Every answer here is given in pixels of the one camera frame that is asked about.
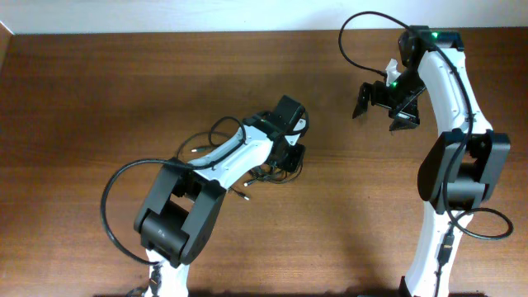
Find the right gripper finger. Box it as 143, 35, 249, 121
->
352, 82, 372, 119
389, 113, 420, 132

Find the black cable bundle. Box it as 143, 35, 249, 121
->
175, 130, 304, 202

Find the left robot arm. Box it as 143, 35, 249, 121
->
134, 96, 309, 296

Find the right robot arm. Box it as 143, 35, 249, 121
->
353, 26, 511, 296

